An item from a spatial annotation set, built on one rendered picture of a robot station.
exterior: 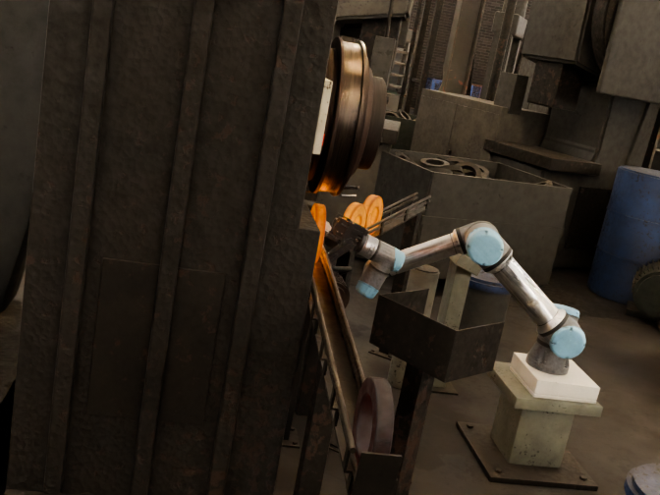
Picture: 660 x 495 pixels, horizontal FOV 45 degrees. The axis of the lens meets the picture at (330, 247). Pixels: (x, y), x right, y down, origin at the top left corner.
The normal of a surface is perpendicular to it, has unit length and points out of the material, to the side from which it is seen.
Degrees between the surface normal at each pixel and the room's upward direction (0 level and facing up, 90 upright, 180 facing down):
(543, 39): 91
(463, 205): 90
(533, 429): 90
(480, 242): 87
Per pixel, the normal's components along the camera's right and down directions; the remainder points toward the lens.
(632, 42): 0.46, 0.29
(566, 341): -0.03, 0.33
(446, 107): -0.87, -0.04
